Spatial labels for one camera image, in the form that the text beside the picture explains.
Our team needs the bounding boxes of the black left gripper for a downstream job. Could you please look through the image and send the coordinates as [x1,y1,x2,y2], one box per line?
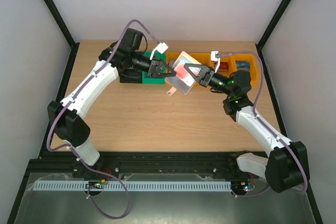
[131,52,177,79]

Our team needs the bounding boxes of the beige leather card holder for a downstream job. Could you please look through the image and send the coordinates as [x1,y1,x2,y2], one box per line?
[165,51,201,96]

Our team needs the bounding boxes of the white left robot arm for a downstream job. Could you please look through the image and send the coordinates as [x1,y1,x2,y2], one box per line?
[47,28,176,166]

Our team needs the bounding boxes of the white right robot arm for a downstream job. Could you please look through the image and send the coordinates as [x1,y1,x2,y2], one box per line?
[184,63,309,193]

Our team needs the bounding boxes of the red card in bin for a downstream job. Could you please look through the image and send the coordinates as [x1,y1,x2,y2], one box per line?
[217,62,229,72]

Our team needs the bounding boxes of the blue card in bin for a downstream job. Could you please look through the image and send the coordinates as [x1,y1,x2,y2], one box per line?
[235,61,250,71]

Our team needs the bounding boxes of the yellow storage bin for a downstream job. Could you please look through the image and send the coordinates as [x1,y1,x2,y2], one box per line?
[232,52,259,86]
[217,54,237,77]
[190,52,212,66]
[166,52,181,67]

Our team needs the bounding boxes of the green storage bin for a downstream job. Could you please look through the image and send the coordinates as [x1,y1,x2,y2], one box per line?
[142,51,166,85]

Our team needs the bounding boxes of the black storage bin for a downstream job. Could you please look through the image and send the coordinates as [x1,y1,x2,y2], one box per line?
[120,68,143,84]

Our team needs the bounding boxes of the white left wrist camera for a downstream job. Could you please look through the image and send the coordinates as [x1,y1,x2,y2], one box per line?
[150,42,169,60]

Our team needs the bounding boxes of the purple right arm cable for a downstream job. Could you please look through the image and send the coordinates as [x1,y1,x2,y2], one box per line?
[219,51,308,192]

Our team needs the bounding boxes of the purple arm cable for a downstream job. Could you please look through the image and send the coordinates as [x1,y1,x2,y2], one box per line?
[219,51,308,192]
[46,19,162,153]

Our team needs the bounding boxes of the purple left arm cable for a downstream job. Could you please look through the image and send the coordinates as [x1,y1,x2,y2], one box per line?
[46,19,162,153]

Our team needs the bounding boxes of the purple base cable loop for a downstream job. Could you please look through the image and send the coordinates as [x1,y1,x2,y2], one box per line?
[86,166,131,219]

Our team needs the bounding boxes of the black frame post right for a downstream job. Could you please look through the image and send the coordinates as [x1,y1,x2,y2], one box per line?
[256,0,292,50]

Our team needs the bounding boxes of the black frame post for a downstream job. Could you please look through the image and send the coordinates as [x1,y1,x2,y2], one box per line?
[256,0,292,50]
[43,0,79,49]

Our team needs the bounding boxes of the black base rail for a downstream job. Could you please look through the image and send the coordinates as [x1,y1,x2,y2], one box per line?
[25,151,265,180]

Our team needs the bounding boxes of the black frame post left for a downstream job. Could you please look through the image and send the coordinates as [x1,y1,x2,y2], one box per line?
[43,0,79,49]

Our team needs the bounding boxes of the white slotted cable duct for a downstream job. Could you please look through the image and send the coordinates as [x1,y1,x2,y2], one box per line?
[33,180,231,192]

